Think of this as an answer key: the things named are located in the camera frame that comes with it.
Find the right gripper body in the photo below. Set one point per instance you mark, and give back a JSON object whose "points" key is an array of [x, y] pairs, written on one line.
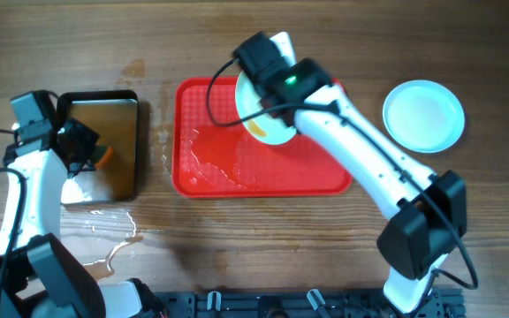
{"points": [[262, 94]]}

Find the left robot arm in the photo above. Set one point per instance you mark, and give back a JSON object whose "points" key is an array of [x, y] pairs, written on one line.
{"points": [[39, 277]]}

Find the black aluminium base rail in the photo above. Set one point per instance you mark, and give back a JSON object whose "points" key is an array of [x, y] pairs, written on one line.
{"points": [[353, 303]]}

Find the light blue plate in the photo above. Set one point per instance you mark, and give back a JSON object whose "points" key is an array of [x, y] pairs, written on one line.
{"points": [[264, 128], [423, 116]]}

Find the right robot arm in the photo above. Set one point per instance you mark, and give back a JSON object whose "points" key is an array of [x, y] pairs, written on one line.
{"points": [[426, 212]]}

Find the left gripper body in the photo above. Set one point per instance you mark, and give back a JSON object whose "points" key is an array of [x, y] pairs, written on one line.
{"points": [[86, 140]]}

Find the black water-filled baking pan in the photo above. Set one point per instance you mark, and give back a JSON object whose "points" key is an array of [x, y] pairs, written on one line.
{"points": [[115, 115]]}

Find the orange green scrub sponge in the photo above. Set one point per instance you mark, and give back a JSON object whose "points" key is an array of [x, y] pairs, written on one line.
{"points": [[101, 155]]}

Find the red plastic serving tray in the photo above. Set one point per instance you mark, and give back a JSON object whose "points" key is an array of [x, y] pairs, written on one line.
{"points": [[214, 162]]}

